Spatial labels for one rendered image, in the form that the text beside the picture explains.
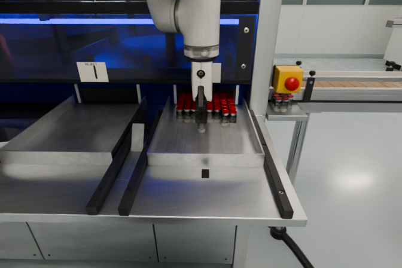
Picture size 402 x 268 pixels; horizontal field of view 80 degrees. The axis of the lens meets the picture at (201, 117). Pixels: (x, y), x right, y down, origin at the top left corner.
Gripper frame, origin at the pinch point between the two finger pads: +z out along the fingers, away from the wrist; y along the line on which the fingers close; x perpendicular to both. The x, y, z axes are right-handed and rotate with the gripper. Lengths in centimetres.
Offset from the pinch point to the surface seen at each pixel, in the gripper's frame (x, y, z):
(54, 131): 41.4, -1.3, 5.6
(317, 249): -62, 25, 94
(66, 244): 62, 11, 73
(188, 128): 3.8, 1.3, 5.6
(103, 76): 29.7, 10.6, -6.8
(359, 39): -324, 471, 53
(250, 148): -12.7, -8.2, 5.6
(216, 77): -4.2, 10.6, -6.8
